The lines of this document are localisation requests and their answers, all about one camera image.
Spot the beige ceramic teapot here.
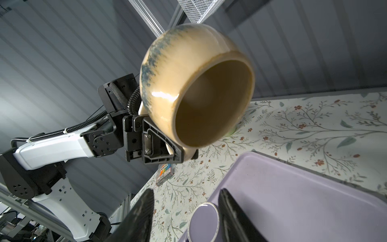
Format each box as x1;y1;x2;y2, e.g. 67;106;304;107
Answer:
139;24;255;161

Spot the lavender plastic tray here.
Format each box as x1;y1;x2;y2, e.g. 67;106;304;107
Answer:
207;152;387;242

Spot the colourful marker pack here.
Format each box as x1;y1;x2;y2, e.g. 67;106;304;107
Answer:
156;164;175;187

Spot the purple mug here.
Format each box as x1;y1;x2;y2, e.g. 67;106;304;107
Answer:
186;202;222;242

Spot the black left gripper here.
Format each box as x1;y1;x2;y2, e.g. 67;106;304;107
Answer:
122;115;184;164

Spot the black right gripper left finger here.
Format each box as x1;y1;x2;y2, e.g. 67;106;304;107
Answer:
105;189;155;242

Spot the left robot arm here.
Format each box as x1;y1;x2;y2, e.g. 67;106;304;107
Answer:
1;74;187;242

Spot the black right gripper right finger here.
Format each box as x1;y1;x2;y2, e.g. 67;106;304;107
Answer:
218;189;267;242

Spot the white wire basket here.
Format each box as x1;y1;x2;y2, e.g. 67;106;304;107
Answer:
178;0;225;24

